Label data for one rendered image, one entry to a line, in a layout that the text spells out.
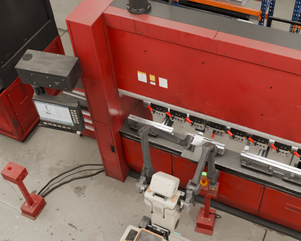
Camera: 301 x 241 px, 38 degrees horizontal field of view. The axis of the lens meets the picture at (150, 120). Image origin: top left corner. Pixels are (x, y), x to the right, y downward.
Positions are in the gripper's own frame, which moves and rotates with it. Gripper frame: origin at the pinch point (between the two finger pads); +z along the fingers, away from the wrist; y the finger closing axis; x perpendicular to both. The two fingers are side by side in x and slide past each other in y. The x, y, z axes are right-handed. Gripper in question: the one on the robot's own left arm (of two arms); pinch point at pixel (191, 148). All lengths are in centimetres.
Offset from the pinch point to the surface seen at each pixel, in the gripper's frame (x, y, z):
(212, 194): 34, -29, 23
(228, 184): 19, -38, 46
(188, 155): 7.2, 1.1, 4.0
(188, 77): -52, 9, -56
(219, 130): -23.0, -20.9, -6.8
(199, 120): -25.9, -1.5, -11.4
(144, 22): -75, 45, -99
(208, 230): 72, -28, 81
